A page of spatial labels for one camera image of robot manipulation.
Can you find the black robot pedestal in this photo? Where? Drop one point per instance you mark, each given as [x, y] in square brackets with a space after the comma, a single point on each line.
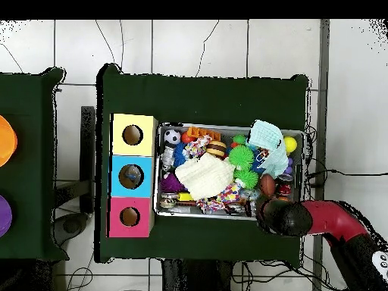
[200, 279]

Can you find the small green spiky ball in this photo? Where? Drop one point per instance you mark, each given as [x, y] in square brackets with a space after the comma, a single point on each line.
[241, 157]

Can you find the black stand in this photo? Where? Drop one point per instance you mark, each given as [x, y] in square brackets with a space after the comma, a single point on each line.
[88, 157]

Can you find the clear shallow bin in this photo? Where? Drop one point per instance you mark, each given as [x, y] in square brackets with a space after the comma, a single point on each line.
[176, 213]

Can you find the orange plastic bowl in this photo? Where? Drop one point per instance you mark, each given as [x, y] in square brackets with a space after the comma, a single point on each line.
[6, 140]

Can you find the yellow ball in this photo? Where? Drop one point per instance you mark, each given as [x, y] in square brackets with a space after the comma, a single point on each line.
[290, 144]

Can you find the brown rubber ball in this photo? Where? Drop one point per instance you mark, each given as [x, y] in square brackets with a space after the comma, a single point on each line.
[268, 185]

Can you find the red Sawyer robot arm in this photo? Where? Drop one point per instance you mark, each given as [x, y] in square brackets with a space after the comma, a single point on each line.
[333, 221]

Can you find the orange plastic toy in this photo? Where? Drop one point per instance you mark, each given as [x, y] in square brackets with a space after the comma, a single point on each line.
[203, 133]

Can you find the toy burger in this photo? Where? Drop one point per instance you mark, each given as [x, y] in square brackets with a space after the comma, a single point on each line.
[216, 149]

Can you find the mint green cloth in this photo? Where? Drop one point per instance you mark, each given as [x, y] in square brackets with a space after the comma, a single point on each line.
[270, 142]

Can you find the dark green table cloth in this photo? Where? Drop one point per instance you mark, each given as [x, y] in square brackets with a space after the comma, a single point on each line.
[30, 91]
[200, 97]

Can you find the wooden box with three holes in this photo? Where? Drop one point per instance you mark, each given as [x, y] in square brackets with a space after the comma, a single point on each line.
[118, 182]

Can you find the purple plastic bowl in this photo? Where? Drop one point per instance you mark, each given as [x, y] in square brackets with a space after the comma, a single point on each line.
[4, 215]

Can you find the cream yellow cloth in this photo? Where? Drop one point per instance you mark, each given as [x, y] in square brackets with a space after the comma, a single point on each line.
[203, 177]

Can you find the black and white soccer ball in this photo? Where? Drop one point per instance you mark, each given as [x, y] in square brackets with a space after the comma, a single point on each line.
[172, 137]

